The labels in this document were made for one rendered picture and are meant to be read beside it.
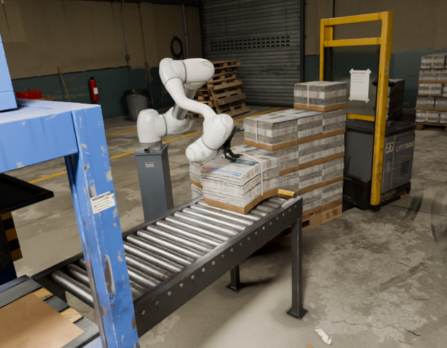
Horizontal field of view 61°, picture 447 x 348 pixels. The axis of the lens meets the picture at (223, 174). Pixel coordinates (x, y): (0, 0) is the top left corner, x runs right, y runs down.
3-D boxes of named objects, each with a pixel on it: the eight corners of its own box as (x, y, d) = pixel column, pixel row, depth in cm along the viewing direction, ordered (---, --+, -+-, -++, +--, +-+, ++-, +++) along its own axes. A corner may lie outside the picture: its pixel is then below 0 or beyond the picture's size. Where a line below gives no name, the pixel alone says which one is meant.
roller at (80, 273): (74, 270, 171) (72, 260, 170) (141, 309, 142) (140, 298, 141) (64, 275, 168) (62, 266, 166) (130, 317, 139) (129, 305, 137)
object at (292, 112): (270, 113, 344) (270, 112, 344) (292, 109, 359) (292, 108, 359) (299, 118, 315) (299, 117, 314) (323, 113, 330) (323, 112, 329)
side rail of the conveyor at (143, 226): (230, 197, 261) (228, 181, 257) (236, 199, 257) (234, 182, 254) (36, 300, 164) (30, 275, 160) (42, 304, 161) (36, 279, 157)
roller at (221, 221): (186, 213, 223) (185, 205, 221) (252, 233, 194) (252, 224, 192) (180, 216, 219) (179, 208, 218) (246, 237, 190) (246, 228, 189)
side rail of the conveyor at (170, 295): (295, 213, 230) (295, 195, 226) (303, 215, 226) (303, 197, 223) (104, 351, 133) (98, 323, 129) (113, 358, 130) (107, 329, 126)
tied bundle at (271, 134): (243, 143, 338) (241, 118, 331) (268, 138, 353) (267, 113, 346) (271, 152, 308) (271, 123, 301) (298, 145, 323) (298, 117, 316)
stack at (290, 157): (195, 247, 336) (187, 156, 310) (294, 211, 395) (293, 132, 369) (219, 266, 305) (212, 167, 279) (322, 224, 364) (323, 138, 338)
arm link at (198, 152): (211, 163, 198) (225, 148, 190) (190, 169, 187) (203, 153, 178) (200, 147, 201) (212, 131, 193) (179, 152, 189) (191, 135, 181)
